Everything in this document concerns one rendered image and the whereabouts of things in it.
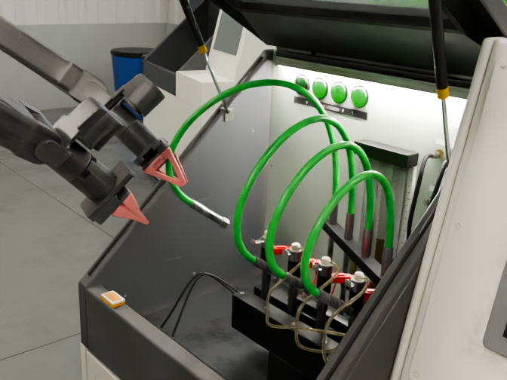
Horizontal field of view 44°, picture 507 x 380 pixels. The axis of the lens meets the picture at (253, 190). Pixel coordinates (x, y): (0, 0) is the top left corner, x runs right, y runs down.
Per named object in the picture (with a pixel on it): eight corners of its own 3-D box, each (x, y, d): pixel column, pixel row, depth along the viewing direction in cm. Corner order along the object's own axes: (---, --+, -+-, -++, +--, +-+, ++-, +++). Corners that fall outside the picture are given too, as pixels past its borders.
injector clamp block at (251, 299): (229, 354, 140) (231, 292, 135) (263, 339, 146) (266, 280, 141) (347, 437, 116) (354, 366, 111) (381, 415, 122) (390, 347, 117)
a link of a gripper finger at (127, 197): (162, 219, 106) (122, 185, 101) (133, 251, 106) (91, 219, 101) (150, 206, 112) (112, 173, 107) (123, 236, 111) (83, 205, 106)
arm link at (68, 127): (5, 122, 94) (29, 154, 90) (59, 67, 94) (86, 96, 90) (57, 156, 104) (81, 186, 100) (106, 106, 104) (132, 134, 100)
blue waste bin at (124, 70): (102, 113, 757) (100, 47, 732) (146, 108, 794) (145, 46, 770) (128, 123, 714) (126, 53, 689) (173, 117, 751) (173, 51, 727)
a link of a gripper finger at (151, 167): (198, 171, 131) (165, 139, 131) (194, 173, 124) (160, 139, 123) (175, 194, 132) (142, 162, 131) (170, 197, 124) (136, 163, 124)
